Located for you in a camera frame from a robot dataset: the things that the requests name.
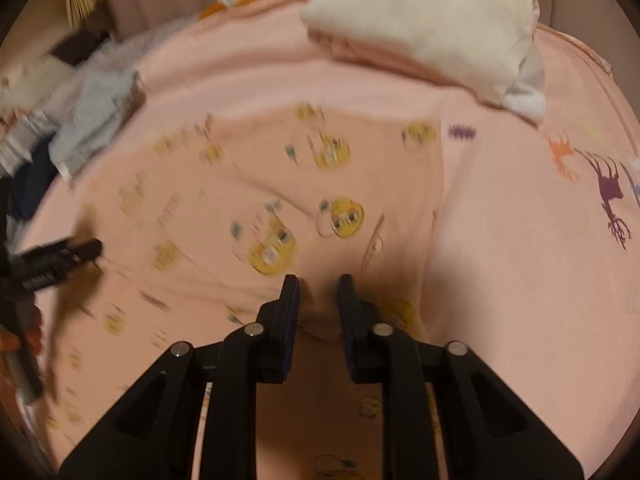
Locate grey garment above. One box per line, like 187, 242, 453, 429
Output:
47, 67, 147, 182

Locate pink cartoon print garment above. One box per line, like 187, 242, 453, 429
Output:
20, 102, 447, 480

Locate beige pillow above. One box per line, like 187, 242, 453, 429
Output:
0, 54, 77, 112

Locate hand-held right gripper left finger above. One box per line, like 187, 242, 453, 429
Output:
57, 274, 301, 480

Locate cream folded clothes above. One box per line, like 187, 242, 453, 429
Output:
299, 0, 547, 124

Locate plaid cloth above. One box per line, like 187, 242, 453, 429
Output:
0, 109, 57, 177

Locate folded pink garment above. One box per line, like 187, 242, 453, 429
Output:
307, 27, 466, 87

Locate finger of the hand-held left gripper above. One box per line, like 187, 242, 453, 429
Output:
14, 238, 104, 294

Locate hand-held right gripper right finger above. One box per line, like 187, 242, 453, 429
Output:
336, 274, 585, 480

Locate pale grey blanket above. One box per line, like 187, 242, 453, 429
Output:
97, 14, 203, 78

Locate pink animal print bed sheet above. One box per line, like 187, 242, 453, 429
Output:
20, 0, 640, 480

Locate dark brown cloth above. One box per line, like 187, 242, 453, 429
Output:
50, 29, 112, 67

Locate navy garment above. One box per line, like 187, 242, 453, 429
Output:
9, 144, 62, 222

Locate person's left hand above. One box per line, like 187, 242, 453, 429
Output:
0, 309, 46, 358

